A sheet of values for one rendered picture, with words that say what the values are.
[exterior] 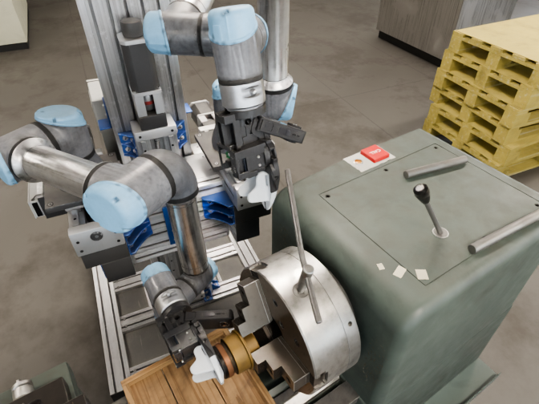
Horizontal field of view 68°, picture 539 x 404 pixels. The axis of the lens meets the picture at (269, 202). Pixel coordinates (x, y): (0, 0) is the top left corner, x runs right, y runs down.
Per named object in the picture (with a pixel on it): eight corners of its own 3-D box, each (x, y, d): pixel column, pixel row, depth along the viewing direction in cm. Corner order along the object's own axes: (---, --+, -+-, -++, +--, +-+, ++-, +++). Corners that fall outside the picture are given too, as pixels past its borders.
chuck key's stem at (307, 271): (304, 300, 85) (315, 272, 76) (293, 301, 84) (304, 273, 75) (301, 291, 86) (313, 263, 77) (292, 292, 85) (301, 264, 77)
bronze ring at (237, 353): (244, 315, 90) (206, 336, 87) (265, 349, 85) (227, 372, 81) (244, 335, 97) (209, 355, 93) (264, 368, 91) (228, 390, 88)
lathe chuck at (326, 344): (263, 290, 116) (277, 226, 92) (329, 389, 101) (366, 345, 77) (236, 305, 113) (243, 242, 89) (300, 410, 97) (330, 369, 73)
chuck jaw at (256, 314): (275, 309, 96) (260, 264, 93) (285, 315, 91) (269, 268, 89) (234, 331, 91) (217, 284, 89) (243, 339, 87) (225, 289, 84)
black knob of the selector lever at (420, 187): (419, 195, 87) (424, 177, 84) (431, 204, 85) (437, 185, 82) (406, 202, 85) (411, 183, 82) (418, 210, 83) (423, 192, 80)
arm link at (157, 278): (169, 275, 111) (164, 254, 105) (186, 303, 104) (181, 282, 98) (142, 288, 108) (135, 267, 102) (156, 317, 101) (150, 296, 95)
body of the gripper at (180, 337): (178, 372, 89) (158, 331, 97) (213, 352, 93) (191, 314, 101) (173, 354, 84) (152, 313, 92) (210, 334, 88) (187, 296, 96)
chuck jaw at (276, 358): (292, 327, 91) (326, 368, 83) (292, 340, 94) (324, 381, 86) (249, 352, 86) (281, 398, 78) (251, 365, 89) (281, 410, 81)
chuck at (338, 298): (273, 284, 118) (289, 220, 94) (340, 382, 103) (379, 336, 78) (263, 290, 116) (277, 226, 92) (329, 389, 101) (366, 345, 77)
